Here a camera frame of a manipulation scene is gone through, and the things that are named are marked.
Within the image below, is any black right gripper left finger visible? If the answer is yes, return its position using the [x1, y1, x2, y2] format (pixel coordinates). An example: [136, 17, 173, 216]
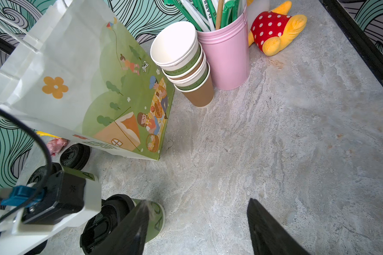
[92, 200, 150, 255]

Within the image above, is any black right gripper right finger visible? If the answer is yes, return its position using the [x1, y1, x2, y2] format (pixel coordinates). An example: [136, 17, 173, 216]
[247, 198, 308, 255]

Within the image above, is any black plastic cup lid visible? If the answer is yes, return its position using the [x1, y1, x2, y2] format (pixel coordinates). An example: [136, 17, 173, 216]
[27, 163, 62, 184]

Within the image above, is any white paper takeout bag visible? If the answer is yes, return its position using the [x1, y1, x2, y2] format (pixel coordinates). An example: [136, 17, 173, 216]
[0, 1, 174, 160]

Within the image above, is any stack of black cup lids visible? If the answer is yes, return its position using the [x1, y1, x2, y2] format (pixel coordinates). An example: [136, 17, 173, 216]
[60, 143, 91, 170]

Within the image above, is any pink squishy toy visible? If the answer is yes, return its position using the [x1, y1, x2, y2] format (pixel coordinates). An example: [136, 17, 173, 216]
[46, 138, 69, 157]

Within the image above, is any pink straw holder cup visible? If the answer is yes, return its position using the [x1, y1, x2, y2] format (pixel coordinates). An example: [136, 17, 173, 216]
[197, 10, 250, 90]

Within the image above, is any stack of green paper cups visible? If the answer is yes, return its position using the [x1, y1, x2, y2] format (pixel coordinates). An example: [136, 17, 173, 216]
[150, 21, 214, 107]

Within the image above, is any red yellow plush toy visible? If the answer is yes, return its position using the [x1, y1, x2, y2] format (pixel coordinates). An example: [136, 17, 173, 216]
[247, 1, 307, 56]

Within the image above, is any wrapped straws bundle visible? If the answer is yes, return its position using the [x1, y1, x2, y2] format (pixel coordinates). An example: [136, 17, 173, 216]
[164, 0, 253, 33]

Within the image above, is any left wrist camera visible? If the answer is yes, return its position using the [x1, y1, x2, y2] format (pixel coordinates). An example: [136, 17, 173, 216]
[0, 170, 102, 255]

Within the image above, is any black corner frame post right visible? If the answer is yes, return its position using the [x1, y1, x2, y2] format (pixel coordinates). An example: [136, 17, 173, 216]
[320, 0, 383, 86]

